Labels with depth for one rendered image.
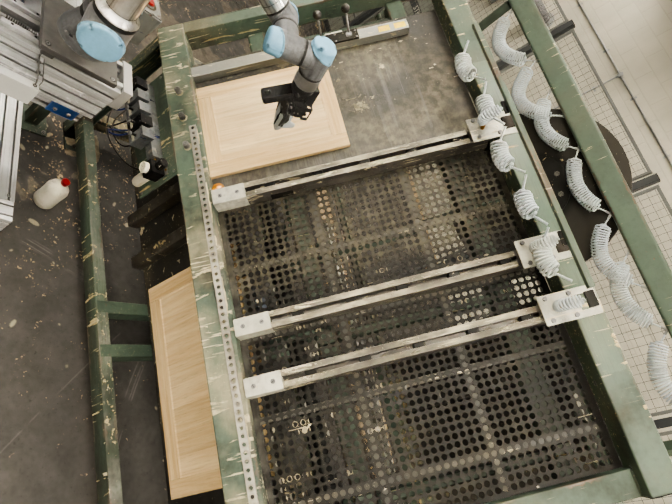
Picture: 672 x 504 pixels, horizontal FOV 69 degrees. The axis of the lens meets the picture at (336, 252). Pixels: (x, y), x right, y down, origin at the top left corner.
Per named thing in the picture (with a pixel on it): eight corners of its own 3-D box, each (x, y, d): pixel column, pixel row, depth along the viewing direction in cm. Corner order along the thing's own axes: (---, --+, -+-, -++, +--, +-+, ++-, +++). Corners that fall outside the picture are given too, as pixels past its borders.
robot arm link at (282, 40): (262, 35, 141) (297, 50, 145) (260, 58, 135) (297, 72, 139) (271, 11, 135) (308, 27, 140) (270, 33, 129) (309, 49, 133)
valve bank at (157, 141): (99, 87, 208) (134, 55, 197) (129, 102, 220) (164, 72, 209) (108, 190, 191) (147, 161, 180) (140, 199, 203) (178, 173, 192)
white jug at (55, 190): (31, 188, 228) (55, 168, 219) (53, 194, 236) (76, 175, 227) (32, 207, 224) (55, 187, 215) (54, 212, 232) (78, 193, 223)
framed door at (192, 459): (152, 290, 230) (148, 289, 228) (235, 244, 205) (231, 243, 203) (175, 498, 199) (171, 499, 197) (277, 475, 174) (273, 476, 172)
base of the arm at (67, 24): (55, 42, 136) (75, 20, 132) (57, 4, 142) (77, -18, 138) (106, 70, 148) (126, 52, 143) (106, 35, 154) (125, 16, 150)
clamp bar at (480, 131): (215, 194, 193) (195, 163, 170) (506, 124, 197) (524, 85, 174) (219, 217, 189) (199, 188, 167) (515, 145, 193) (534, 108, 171)
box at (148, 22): (107, 10, 204) (134, -17, 196) (133, 26, 214) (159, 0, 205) (109, 32, 200) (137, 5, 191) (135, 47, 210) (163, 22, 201)
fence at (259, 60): (193, 74, 214) (190, 68, 210) (405, 25, 217) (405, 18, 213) (195, 83, 212) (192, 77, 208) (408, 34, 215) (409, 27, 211)
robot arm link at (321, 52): (311, 28, 136) (339, 40, 139) (296, 58, 144) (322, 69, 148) (311, 47, 132) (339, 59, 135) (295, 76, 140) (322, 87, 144)
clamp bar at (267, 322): (236, 318, 175) (218, 302, 153) (555, 239, 179) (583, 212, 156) (241, 346, 172) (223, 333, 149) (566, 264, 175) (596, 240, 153)
